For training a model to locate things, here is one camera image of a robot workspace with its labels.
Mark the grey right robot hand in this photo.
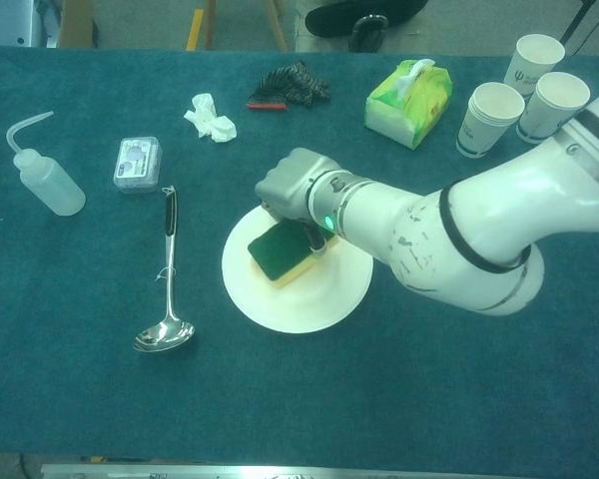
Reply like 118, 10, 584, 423
254, 147, 340, 257

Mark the green yellow sponge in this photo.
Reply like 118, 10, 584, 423
247, 219, 340, 290

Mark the white round plate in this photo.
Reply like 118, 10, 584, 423
221, 205, 373, 334

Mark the crumpled white tissue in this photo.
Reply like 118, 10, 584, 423
183, 92, 238, 145

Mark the grey striped work glove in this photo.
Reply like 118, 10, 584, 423
246, 60, 331, 112

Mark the green yellow tissue pack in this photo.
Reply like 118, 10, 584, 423
364, 58, 454, 151

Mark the clear plastic lidded box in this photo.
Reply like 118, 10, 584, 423
111, 136, 162, 196

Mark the wooden stand leg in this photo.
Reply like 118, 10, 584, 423
265, 0, 290, 52
186, 0, 217, 51

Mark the black office chair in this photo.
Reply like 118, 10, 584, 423
304, 0, 430, 52

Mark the white paper cup stack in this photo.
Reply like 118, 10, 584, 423
454, 81, 526, 160

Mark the brown cardboard box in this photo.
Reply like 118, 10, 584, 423
56, 0, 197, 50

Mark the translucent squeeze wash bottle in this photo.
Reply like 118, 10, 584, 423
5, 110, 87, 218

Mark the teal table cloth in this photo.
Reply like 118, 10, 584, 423
0, 43, 599, 463

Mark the black tripod pole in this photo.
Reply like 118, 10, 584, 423
557, 0, 599, 57

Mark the steel ladle black handle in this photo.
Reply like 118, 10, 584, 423
132, 185, 197, 353

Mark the aluminium frame rail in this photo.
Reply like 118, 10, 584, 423
39, 462, 599, 479

